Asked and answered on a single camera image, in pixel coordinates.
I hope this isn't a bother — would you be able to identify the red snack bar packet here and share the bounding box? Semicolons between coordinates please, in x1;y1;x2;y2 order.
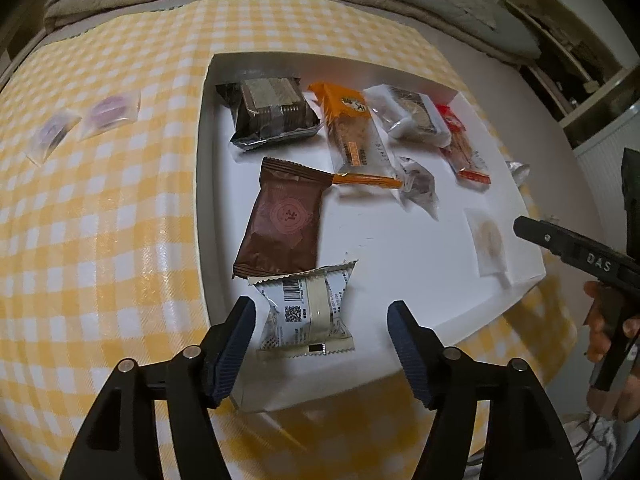
432;102;492;188

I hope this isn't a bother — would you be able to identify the white side shelf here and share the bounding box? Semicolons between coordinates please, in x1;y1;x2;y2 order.
497;0;640;150

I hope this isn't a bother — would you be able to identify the clear packet with brown cake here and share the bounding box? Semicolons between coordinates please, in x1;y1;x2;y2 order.
362;84;453;148

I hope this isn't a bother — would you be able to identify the small clear chocolate packet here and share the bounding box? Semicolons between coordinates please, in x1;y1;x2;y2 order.
395;156;441;222

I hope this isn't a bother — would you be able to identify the silver foil wrapper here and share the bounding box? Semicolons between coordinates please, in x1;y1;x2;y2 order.
504;160;531;188

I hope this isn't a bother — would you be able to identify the person's right hand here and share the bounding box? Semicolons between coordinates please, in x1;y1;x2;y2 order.
583;280;640;422

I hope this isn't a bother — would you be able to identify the brown snack packet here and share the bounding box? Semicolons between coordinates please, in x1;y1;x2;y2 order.
232;156;335;279

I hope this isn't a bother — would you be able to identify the pink round cookie packet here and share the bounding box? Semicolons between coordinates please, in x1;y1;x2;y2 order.
77;91;143;142

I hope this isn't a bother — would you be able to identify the yellow checkered blanket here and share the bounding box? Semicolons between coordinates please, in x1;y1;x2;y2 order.
0;0;578;480

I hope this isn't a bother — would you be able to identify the dark cracker stack packet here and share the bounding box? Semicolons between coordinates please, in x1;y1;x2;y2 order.
216;76;322;152

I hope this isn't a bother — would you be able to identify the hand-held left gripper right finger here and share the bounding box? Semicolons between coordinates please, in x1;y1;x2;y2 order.
387;300;583;480

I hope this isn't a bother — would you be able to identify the clear round biscuit packet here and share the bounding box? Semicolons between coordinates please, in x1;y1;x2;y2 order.
462;207;512;286

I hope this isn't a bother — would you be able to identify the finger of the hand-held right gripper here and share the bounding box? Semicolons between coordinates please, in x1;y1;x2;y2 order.
513;215;577;258

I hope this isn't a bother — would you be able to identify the white cardboard box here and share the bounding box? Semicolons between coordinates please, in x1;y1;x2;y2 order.
196;52;547;413

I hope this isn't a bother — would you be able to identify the orange snack bar packet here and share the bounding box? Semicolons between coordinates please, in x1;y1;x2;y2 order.
306;81;405;192

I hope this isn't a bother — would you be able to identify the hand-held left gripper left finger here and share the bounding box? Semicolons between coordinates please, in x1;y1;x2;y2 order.
60;296;258;480

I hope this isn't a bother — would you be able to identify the purple round cookie packet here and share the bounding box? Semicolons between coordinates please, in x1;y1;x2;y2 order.
26;110;82;167

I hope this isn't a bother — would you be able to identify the white barcoded snack packet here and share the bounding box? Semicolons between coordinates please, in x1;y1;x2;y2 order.
247;260;360;359

